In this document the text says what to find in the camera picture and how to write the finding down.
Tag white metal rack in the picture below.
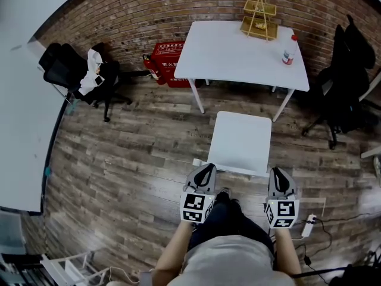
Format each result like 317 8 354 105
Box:
40 250 110 286

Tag black floor cable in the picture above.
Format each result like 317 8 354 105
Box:
293 213 381 285

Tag person's dark trousers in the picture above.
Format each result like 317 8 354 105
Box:
187 191 274 271

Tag person's right forearm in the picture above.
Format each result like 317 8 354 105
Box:
273 227 303 286

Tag gold wire two-tier basket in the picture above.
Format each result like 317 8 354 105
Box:
239 0 279 42

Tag white power strip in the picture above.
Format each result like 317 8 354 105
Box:
301 214 317 238

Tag black high-back office chair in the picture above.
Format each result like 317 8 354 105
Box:
301 14 381 151

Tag white folding table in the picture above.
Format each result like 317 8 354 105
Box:
173 21 310 123

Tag red fire extinguisher box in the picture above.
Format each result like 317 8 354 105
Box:
151 41 196 88

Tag white thin cable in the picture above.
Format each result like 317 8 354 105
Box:
108 266 155 284

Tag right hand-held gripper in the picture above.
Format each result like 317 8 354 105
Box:
264 167 300 229

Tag person's left forearm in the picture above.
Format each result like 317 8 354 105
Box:
151 220 196 286

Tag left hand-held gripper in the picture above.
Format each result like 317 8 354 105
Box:
180 163 218 225

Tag white crumpled cloth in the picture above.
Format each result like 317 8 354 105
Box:
79 48 105 97

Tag red fire extinguisher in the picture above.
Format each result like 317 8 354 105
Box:
142 54 166 86

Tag clear plastic bottle red cap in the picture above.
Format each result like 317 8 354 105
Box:
281 34 299 66

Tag black strap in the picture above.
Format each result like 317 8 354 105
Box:
293 266 352 279

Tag black mesh office chair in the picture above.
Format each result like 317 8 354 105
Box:
38 42 133 123

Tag white wooden chair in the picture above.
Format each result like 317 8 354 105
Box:
192 110 273 178

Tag person's grey shirt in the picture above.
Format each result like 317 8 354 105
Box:
166 234 294 286

